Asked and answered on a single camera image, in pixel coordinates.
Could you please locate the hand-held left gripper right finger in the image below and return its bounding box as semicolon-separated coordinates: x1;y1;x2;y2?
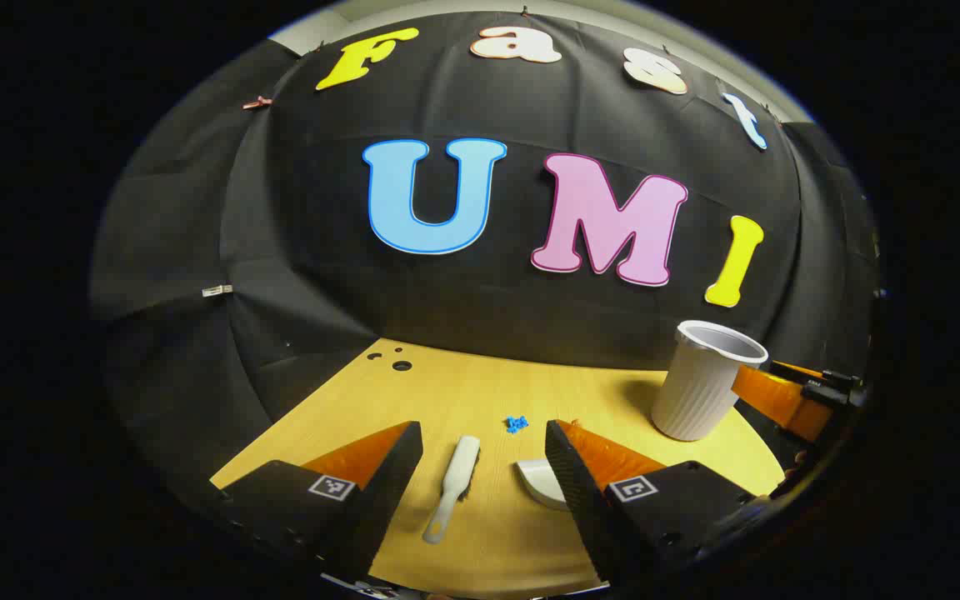
545;419;783;586

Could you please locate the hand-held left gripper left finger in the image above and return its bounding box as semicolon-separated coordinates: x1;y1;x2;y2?
212;421;424;580

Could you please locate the white plastic dustpan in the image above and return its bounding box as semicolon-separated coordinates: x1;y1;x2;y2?
516;458;569;511

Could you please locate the small white broom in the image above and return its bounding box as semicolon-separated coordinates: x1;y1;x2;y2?
422;435;482;545

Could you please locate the white ribbed garbage bin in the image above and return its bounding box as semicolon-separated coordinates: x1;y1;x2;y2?
652;320;769;442

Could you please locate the wooden desktop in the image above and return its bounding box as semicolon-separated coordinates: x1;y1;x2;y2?
210;337;786;599

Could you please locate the black backdrop cloth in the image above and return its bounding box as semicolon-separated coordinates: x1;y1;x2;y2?
88;10;883;519

